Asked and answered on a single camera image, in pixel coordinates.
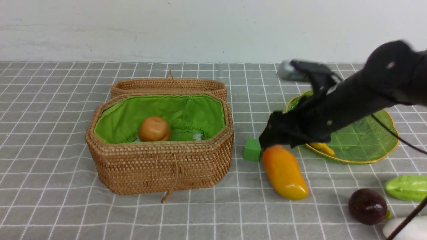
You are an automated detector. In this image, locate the grey checked tablecloth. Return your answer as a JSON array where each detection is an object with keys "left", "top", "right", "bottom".
[{"left": 0, "top": 62, "right": 426, "bottom": 240}]

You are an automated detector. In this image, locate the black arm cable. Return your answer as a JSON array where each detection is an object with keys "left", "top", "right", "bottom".
[{"left": 370, "top": 113, "right": 427, "bottom": 240}]

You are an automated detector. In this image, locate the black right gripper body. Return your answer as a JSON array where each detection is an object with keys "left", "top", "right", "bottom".
[{"left": 258, "top": 60, "right": 337, "bottom": 149}]

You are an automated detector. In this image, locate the woven rattan basket lid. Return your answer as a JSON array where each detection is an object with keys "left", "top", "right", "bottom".
[{"left": 110, "top": 70, "right": 228, "bottom": 101}]

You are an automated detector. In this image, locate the yellow toy banana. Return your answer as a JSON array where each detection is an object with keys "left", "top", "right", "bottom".
[{"left": 309, "top": 143, "right": 335, "bottom": 156}]

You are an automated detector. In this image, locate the green glass plate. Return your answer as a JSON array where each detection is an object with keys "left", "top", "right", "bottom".
[{"left": 306, "top": 110, "right": 399, "bottom": 165}]

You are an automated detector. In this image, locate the white toy radish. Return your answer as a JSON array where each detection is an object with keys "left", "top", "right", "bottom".
[{"left": 382, "top": 216, "right": 427, "bottom": 240}]

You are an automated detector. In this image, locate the dark red passion fruit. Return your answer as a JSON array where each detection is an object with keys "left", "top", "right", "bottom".
[{"left": 348, "top": 188, "right": 391, "bottom": 225}]

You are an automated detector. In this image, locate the brown toy potato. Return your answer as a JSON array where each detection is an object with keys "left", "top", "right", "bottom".
[{"left": 138, "top": 116, "right": 171, "bottom": 142}]

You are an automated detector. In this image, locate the woven rattan basket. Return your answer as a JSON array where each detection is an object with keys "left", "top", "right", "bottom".
[{"left": 85, "top": 93, "right": 234, "bottom": 202}]

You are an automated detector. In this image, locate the light green toy cucumber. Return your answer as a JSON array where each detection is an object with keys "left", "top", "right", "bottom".
[{"left": 385, "top": 175, "right": 427, "bottom": 202}]

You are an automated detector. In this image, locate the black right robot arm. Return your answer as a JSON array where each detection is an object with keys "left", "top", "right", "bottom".
[{"left": 258, "top": 40, "right": 427, "bottom": 149}]

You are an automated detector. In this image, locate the orange yellow toy mango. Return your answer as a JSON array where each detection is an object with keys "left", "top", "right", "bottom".
[{"left": 262, "top": 145, "right": 309, "bottom": 200}]

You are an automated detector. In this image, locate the green cube block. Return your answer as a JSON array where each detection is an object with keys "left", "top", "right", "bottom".
[{"left": 243, "top": 138, "right": 262, "bottom": 162}]

